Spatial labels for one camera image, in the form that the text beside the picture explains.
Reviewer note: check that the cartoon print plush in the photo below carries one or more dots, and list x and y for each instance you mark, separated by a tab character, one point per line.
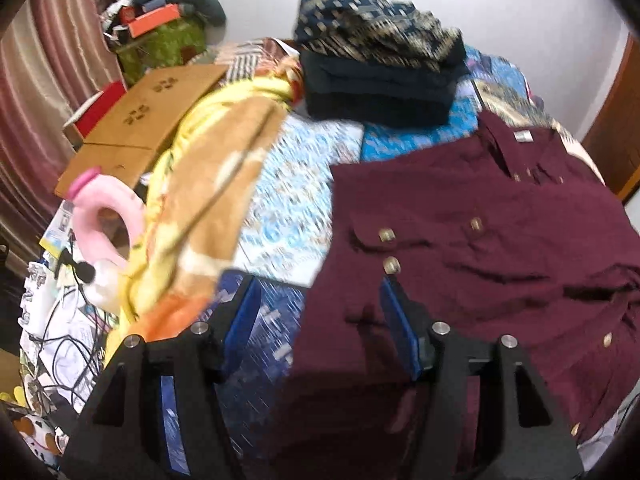
40	435

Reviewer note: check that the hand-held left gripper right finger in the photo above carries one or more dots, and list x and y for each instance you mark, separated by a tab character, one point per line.
400	320

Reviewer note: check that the pink neck pillow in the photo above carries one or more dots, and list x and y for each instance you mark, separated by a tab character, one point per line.
107	210

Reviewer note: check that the red box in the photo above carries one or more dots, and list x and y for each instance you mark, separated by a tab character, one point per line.
102	105

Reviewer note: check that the striped red curtain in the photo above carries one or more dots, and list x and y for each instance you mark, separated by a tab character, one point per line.
40	95

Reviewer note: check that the wooden lap desk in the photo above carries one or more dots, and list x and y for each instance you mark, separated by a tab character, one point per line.
145	115

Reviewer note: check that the blue patchwork bedsheet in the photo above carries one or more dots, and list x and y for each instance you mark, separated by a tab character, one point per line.
290	210

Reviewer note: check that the maroon button shirt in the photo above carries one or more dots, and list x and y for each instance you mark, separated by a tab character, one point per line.
475	260

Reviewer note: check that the orange box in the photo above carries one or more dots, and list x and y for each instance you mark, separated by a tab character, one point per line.
152	20

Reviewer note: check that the pile of white papers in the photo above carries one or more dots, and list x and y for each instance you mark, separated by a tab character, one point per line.
60	330

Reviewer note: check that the green patterned cloth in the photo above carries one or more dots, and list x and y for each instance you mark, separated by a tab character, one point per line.
165	50

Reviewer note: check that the yellow blanket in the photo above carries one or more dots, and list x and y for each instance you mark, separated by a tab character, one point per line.
200	200

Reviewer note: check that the dark folded clothes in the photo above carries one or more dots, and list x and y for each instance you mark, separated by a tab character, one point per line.
380	95

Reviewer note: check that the navy patterned folded garment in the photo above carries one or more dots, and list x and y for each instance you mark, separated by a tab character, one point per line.
370	20

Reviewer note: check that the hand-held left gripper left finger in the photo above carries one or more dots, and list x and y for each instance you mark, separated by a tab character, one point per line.
245	310

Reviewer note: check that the grey-green plush pillow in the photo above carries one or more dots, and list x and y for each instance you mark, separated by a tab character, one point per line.
200	2

